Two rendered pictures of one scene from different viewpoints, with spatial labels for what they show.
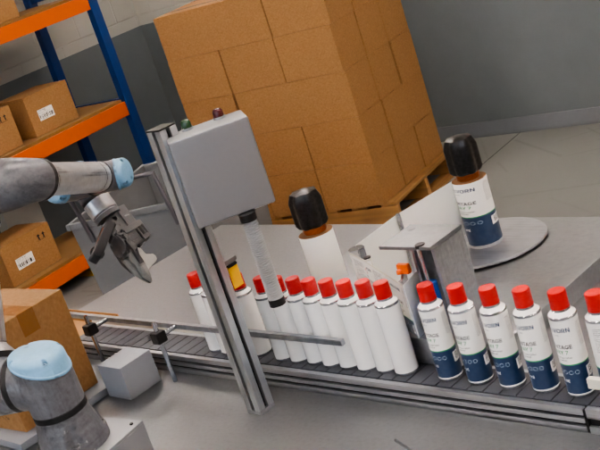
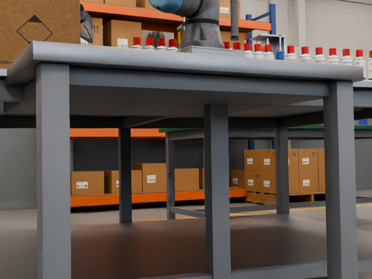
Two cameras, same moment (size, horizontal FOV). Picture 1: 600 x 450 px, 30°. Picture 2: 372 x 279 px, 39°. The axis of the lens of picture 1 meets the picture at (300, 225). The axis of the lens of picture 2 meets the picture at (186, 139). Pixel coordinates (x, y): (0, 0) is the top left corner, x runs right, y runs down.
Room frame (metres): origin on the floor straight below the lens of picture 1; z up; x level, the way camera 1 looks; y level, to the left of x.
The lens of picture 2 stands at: (1.56, 2.24, 0.59)
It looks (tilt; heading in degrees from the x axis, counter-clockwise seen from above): 2 degrees up; 293
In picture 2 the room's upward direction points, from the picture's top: 1 degrees counter-clockwise
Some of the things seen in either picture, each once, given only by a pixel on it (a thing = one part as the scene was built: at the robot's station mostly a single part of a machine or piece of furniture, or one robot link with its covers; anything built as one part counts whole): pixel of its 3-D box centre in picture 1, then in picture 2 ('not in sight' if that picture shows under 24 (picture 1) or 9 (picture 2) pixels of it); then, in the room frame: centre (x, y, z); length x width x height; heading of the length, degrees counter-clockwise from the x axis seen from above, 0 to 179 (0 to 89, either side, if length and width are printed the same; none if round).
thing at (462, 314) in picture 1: (468, 332); (305, 68); (1.98, -0.24, 0.98); 0.05 x 0.05 x 0.20
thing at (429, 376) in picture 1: (287, 362); not in sight; (2.41, 0.13, 0.86); 1.65 x 0.08 x 0.04; 41
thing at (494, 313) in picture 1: (500, 335); (319, 69); (1.93, -0.29, 0.98); 0.05 x 0.05 x 0.20
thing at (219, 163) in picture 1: (220, 168); not in sight; (2.27, 0.12, 1.38); 0.17 x 0.10 x 0.19; 96
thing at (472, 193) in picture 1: (471, 189); not in sight; (2.67, -0.44, 1.04); 0.09 x 0.09 x 0.29
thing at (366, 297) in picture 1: (375, 324); (258, 66); (2.17, -0.08, 0.98); 0.05 x 0.05 x 0.20
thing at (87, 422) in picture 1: (67, 424); (201, 37); (2.18, 0.59, 0.98); 0.15 x 0.15 x 0.10
